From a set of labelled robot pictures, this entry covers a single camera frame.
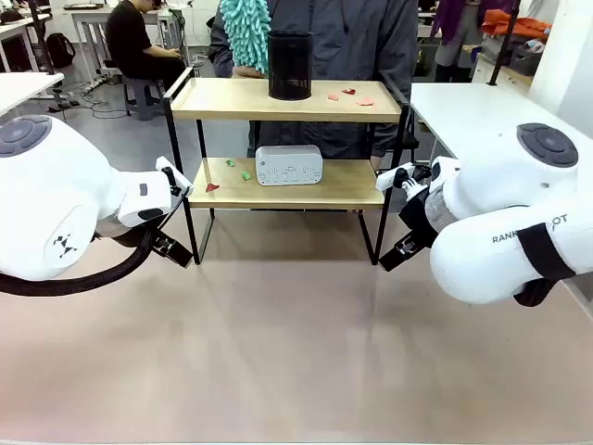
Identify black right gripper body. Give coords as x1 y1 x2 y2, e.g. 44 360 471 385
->
397 184 439 251

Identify teal chenille duster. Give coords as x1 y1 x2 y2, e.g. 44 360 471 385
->
219 0 272 77

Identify large white table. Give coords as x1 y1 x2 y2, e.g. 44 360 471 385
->
409 82 593 164

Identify white digital alarm clock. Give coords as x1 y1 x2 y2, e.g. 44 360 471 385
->
255 144 324 187

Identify grey stool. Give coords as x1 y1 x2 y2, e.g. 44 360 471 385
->
121 76 167 122

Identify person in grey jacket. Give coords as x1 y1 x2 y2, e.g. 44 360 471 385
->
208 0 421 161

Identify person in purple top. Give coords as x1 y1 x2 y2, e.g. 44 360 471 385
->
433 0 516 83

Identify black stand pole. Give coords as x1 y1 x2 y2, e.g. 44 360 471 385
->
487 0 519 87

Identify black mesh pen holder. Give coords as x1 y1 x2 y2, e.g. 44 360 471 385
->
267 31 314 101

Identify seated person in black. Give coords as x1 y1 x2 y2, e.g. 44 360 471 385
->
105 0 187 81

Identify orange cloth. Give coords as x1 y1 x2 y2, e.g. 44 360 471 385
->
480 9 553 42

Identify white side table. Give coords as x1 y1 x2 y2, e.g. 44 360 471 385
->
0 71 65 118

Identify black backpack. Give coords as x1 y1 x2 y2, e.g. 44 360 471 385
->
45 32 77 70

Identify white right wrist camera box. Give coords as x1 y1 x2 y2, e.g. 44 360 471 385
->
374 161 416 192

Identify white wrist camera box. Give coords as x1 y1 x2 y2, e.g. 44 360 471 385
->
374 161 416 192
155 156 195 197

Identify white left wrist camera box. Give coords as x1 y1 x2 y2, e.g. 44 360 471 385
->
155 156 195 197

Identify black braided cable sleeve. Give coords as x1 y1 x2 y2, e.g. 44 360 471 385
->
0 229 157 299

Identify black velcro arm strap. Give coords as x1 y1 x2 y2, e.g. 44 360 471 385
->
515 222 577 283

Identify two-tier wooden black-frame shelf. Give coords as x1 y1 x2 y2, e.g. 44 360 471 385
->
162 66 413 266

